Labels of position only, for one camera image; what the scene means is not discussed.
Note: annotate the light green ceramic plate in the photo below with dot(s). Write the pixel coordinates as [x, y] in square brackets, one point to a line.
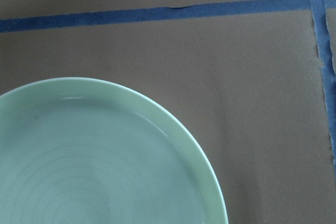
[81, 150]

